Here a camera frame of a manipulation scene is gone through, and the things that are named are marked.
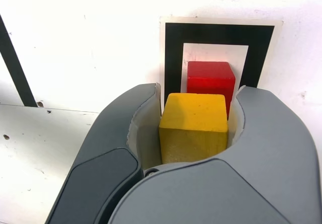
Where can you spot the red cube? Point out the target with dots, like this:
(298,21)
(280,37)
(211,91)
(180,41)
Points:
(211,83)

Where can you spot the black tape square outline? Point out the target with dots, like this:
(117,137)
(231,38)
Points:
(219,34)

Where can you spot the yellow cube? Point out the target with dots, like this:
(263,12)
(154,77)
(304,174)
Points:
(193,123)

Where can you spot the black tape strip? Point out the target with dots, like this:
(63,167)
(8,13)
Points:
(15,68)

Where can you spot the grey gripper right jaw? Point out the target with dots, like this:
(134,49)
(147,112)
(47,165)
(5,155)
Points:
(251,171)

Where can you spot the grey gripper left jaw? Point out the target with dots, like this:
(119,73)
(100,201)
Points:
(108,138)

